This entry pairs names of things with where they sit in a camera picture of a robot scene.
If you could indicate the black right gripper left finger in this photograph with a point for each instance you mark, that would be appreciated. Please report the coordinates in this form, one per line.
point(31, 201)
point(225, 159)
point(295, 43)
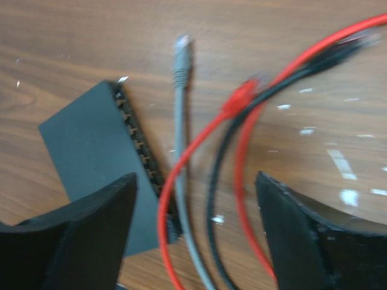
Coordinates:
point(78, 246)

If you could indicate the black network switch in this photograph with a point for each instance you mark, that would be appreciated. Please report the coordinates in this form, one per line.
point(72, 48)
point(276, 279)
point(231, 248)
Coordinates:
point(96, 139)

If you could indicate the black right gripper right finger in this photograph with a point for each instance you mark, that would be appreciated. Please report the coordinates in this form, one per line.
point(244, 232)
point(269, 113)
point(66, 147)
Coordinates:
point(314, 246)

